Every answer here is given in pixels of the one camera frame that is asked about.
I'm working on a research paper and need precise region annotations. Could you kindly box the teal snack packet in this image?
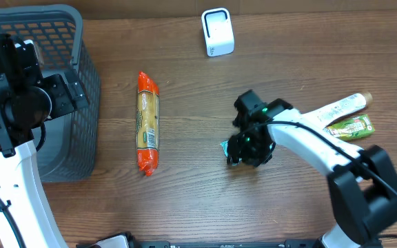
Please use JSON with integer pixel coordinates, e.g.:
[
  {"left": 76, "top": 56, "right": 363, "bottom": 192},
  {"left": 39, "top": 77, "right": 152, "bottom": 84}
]
[{"left": 221, "top": 141, "right": 276, "bottom": 167}]

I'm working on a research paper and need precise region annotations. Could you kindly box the orange spaghetti pasta packet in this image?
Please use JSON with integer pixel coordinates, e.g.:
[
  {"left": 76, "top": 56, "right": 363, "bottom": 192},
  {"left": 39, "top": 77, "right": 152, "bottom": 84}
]
[{"left": 136, "top": 72, "right": 160, "bottom": 176}]

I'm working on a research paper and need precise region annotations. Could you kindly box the green jasmine tea pouch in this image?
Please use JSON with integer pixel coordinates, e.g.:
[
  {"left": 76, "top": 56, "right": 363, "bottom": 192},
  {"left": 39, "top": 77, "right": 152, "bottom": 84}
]
[{"left": 323, "top": 114, "right": 376, "bottom": 141}]

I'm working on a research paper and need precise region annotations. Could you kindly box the white floral cream tube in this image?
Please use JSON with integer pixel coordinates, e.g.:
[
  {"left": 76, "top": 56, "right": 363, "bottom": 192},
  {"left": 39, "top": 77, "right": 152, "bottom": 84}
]
[{"left": 303, "top": 92, "right": 373, "bottom": 129}]

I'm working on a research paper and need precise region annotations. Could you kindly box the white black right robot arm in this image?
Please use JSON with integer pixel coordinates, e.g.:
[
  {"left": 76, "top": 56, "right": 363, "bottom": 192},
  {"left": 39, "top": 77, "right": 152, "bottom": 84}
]
[{"left": 225, "top": 90, "right": 397, "bottom": 247}]

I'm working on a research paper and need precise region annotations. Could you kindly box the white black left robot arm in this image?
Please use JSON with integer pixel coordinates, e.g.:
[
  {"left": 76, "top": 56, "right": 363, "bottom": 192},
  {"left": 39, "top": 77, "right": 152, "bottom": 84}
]
[{"left": 0, "top": 34, "right": 89, "bottom": 247}]

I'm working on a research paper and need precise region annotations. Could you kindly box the white barcode scanner stand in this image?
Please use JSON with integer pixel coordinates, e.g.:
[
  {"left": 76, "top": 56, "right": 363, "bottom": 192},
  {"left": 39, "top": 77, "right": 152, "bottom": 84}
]
[{"left": 201, "top": 8, "right": 235, "bottom": 57}]

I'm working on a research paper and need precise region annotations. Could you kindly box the grey plastic shopping basket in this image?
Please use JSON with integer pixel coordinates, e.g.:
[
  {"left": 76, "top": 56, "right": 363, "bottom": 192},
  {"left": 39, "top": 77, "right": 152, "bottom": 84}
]
[{"left": 0, "top": 4, "right": 101, "bottom": 182}]

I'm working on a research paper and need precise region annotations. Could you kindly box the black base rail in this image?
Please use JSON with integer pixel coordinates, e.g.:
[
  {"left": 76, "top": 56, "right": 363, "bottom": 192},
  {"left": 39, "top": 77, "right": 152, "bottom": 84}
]
[{"left": 75, "top": 232, "right": 320, "bottom": 248}]

